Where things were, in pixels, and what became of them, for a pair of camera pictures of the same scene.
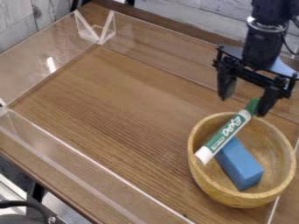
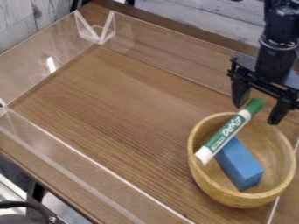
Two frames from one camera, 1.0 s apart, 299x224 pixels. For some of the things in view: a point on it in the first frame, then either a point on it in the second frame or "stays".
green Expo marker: (206, 154) stays
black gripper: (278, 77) -> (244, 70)
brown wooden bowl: (270, 148) stays
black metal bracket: (39, 214) stays
